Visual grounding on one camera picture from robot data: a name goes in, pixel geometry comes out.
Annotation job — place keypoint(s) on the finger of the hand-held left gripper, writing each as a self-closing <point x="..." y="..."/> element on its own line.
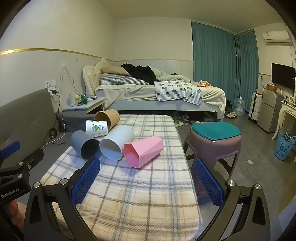
<point x="10" y="147"/>
<point x="27" y="161"/>

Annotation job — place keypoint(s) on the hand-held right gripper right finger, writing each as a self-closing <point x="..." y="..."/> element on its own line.
<point x="209" y="184"/>

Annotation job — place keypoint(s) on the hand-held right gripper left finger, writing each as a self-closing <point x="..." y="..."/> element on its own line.
<point x="85" y="183"/>

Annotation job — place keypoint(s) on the grey plastic cup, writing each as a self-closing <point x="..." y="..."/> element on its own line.
<point x="79" y="141"/>

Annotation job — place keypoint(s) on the white cup with green print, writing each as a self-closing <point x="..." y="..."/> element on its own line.
<point x="96" y="128"/>

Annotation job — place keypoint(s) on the white plastic cup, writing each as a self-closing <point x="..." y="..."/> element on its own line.
<point x="118" y="136"/>

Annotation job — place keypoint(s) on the brown paper cup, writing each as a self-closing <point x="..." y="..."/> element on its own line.
<point x="109" y="117"/>

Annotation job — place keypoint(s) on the pink faceted cup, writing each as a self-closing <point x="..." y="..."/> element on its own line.
<point x="148" y="148"/>

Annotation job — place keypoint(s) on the person's left hand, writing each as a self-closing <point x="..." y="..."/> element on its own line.
<point x="17" y="213"/>

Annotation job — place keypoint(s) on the purple plastic stool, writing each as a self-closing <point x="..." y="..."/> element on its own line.
<point x="215" y="149"/>

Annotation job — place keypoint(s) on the teal seat cushion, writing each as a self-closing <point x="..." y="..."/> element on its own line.
<point x="215" y="131"/>

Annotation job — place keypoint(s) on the plaid blanket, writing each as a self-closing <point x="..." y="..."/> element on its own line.
<point x="138" y="197"/>

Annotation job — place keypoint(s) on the green slipper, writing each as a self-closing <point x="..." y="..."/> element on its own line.
<point x="178" y="123"/>

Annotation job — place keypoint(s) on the black charger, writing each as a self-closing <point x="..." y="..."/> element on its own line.
<point x="53" y="92"/>

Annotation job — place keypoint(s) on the grey sneakers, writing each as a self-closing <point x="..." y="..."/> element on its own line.
<point x="185" y="118"/>

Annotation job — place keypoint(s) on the white paper roll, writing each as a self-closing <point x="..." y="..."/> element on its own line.
<point x="72" y="98"/>

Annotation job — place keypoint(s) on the white nightstand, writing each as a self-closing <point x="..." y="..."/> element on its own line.
<point x="92" y="104"/>

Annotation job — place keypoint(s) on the blue laundry basket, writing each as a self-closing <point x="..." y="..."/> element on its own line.
<point x="283" y="148"/>

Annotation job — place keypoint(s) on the clear water jug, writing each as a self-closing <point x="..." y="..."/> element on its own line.
<point x="238" y="106"/>

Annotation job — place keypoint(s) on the green can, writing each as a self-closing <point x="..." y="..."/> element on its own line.
<point x="84" y="99"/>

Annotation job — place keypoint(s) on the black and white suitcase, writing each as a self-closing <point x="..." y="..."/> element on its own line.
<point x="255" y="107"/>

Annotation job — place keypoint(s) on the black bag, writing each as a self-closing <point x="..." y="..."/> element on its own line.
<point x="287" y="136"/>

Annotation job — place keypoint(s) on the silver small fridge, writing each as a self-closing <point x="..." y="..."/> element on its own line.
<point x="270" y="109"/>

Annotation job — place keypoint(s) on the printed white mat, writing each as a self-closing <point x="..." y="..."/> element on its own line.
<point x="173" y="91"/>

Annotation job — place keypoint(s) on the orange and white packet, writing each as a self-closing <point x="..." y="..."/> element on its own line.
<point x="203" y="83"/>

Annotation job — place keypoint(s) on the white bed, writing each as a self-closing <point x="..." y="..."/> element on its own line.
<point x="138" y="92"/>

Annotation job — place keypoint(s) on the white dressing table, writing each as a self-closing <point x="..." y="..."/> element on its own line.
<point x="288" y="111"/>

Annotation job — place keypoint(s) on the checked pillow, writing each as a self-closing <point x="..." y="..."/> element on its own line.
<point x="120" y="80"/>

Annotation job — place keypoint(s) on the grey quilt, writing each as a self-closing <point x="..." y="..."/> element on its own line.
<point x="171" y="77"/>

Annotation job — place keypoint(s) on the cardboard box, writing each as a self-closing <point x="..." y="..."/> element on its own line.
<point x="271" y="87"/>

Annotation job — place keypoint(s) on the beige pillow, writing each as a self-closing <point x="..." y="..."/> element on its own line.
<point x="113" y="69"/>

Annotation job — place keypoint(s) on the wide teal curtain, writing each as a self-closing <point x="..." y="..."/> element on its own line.
<point x="212" y="64"/>

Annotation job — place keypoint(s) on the narrow teal curtain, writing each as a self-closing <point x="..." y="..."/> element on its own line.
<point x="247" y="69"/>

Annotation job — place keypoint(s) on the black clothing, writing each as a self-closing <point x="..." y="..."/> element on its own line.
<point x="141" y="71"/>

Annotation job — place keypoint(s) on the black television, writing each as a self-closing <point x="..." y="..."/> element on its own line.
<point x="282" y="75"/>

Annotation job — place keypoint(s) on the white air conditioner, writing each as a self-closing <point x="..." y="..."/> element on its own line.
<point x="276" y="37"/>

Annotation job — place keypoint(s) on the white wall socket strip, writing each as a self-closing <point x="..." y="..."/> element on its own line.
<point x="50" y="83"/>

